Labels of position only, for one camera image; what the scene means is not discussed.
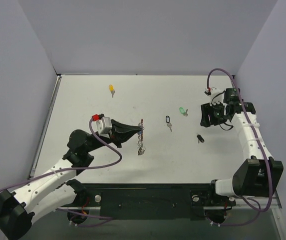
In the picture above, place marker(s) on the keys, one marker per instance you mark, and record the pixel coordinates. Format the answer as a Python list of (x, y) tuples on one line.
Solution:
[(200, 138)]

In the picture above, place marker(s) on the aluminium frame rail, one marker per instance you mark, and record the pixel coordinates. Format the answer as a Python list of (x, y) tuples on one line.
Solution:
[(110, 199)]

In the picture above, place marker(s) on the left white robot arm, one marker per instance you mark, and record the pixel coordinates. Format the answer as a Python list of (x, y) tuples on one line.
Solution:
[(15, 221)]

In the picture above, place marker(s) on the black tag key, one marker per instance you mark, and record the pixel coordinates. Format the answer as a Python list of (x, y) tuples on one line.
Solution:
[(169, 125)]

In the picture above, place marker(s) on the green tag key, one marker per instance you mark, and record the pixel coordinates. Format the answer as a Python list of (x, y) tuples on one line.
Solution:
[(183, 111)]

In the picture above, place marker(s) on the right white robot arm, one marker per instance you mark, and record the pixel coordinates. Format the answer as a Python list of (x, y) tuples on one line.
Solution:
[(260, 173)]

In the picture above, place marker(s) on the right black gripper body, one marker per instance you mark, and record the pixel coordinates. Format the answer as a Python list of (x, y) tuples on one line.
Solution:
[(206, 115)]

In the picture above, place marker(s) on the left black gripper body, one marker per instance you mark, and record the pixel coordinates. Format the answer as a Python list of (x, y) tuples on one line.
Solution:
[(115, 132)]

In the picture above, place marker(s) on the yellow tag key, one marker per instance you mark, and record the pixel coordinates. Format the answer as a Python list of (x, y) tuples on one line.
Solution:
[(111, 89)]

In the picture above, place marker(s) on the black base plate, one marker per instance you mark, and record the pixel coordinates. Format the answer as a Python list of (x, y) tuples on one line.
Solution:
[(161, 214)]

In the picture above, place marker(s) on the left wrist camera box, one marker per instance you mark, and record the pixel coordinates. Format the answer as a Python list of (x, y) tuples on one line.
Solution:
[(103, 123)]

